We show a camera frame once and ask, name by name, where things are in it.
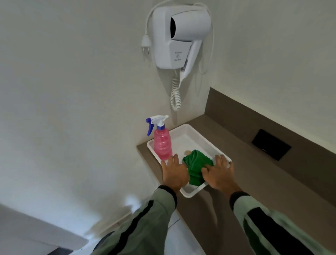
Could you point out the person's left hand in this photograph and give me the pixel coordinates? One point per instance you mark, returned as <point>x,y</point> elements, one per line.
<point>175,176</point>

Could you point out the person's right hand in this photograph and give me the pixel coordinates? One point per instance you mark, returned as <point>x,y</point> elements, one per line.
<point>220,178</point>

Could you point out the person's right thumb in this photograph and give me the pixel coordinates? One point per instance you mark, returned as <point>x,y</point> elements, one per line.
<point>208,169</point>

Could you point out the person's left little finger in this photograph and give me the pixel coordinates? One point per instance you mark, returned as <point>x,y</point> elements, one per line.
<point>164,165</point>

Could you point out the person's right middle finger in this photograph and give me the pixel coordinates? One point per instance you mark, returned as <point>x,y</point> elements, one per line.
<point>224,160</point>

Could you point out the white plastic tray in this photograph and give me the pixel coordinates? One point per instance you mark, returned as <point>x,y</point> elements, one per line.
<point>183,139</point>

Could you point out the person's right forearm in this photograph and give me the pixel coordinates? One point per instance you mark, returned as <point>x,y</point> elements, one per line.
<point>270,228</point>

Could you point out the person's left forearm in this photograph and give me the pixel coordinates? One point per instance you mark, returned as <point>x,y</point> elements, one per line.
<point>147,223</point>

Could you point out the green cloth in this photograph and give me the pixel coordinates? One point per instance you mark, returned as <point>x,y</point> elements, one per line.
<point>195,164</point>

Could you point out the pink spray bottle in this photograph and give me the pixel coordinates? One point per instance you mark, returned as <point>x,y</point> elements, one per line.
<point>162,144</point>

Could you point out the small beige object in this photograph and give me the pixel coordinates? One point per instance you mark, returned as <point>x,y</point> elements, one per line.
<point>188,152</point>

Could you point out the brown counter backsplash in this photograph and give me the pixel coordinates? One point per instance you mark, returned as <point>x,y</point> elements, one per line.
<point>236,115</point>

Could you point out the white hair dryer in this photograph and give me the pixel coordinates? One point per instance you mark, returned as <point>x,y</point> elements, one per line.
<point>191,25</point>

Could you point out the white ledge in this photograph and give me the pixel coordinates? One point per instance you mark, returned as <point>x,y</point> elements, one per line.
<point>34,231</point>

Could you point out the black wall socket plate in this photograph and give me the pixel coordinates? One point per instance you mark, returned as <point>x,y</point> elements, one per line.
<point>271,144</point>

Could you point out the white hair dryer wall holder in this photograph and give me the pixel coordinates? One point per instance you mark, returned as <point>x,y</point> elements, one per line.
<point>164,44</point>

